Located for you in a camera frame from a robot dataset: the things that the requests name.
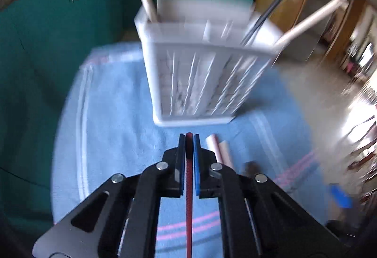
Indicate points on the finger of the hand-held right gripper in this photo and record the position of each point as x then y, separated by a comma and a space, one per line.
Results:
341, 196

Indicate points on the black chopstick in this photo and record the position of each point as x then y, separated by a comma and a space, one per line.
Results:
274, 3

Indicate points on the dark red chopstick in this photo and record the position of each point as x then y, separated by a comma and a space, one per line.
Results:
189, 216

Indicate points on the teal kitchen cabinet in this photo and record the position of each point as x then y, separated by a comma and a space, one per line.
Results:
44, 40

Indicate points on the blue striped cloth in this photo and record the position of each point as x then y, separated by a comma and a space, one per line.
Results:
117, 128

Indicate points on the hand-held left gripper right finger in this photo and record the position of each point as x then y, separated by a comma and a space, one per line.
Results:
196, 163

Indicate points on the white plastic utensil holder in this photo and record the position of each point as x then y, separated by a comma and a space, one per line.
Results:
191, 84

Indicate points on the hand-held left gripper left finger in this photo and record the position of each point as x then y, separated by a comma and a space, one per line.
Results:
178, 158

